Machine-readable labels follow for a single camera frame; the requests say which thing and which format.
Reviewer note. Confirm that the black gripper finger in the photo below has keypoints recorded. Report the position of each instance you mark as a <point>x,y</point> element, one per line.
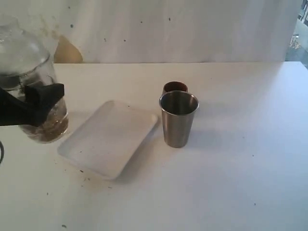
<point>39,100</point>

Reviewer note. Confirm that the brown pellets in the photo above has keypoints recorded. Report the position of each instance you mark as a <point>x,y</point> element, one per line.
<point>53,129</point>

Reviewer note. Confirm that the clear measuring beaker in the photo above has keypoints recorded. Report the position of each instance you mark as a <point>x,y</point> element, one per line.
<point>43,75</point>

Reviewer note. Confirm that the clear perforated shaker lid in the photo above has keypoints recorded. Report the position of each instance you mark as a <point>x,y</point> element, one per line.
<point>20,51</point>

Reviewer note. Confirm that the brown wooden cup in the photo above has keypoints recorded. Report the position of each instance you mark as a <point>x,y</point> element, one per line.
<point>174,85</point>

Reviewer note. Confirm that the stainless steel cup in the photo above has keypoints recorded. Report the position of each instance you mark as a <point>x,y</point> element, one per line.
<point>177,109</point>

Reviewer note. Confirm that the white rectangular tray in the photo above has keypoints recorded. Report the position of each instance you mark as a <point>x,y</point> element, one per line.
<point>108,139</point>

